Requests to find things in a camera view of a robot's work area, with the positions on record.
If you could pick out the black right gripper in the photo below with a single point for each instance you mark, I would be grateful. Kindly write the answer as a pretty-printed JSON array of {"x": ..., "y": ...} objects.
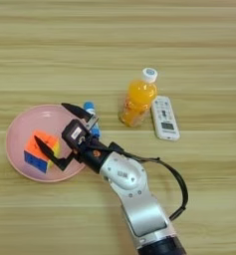
[{"x": 94, "y": 154}]

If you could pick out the multicolour puzzle cube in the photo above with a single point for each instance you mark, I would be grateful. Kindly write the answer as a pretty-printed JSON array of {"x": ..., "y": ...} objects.
[{"x": 31, "y": 151}]

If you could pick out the orange juice bottle white cap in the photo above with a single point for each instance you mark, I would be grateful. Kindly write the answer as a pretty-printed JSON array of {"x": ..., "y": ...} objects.
[{"x": 139, "y": 96}]

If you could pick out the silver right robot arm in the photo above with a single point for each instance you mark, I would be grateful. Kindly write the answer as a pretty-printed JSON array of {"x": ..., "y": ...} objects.
[{"x": 139, "y": 205}]

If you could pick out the black box with white label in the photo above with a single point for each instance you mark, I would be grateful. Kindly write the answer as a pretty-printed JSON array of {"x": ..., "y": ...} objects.
[{"x": 74, "y": 131}]

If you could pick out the pink round plate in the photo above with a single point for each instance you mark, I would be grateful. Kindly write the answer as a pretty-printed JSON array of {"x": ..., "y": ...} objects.
[{"x": 21, "y": 127}]

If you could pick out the white remote control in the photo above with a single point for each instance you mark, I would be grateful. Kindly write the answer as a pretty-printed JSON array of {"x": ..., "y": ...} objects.
[{"x": 164, "y": 116}]

